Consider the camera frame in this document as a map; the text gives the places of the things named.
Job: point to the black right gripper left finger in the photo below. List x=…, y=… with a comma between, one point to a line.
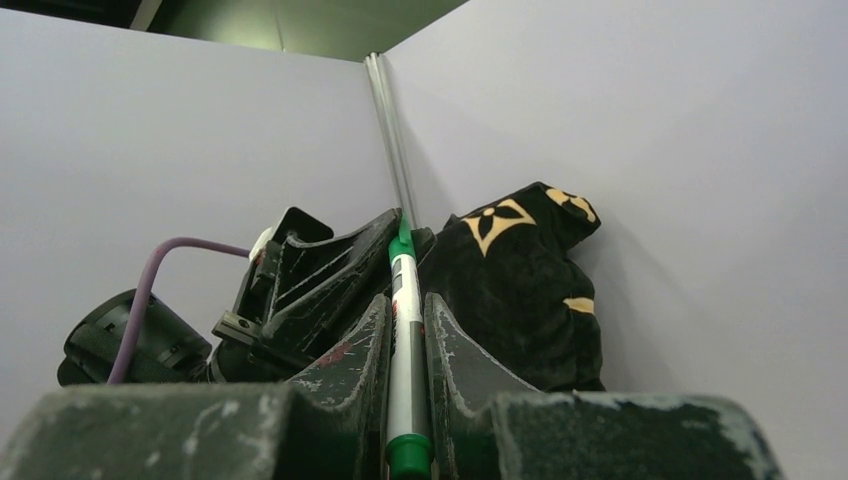
x=323, y=423

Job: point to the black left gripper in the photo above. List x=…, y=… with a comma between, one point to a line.
x=305, y=289

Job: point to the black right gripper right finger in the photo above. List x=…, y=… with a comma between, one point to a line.
x=490, y=424

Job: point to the green white marker pen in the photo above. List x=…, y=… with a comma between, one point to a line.
x=408, y=445

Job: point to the green marker cap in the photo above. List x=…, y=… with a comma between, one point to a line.
x=402, y=243

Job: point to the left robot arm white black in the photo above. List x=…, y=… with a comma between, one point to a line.
x=134, y=337

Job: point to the black floral blanket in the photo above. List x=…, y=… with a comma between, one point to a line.
x=505, y=273

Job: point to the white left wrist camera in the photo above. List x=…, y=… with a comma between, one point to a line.
x=260, y=243

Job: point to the aluminium frame rail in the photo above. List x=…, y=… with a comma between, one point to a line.
x=388, y=119

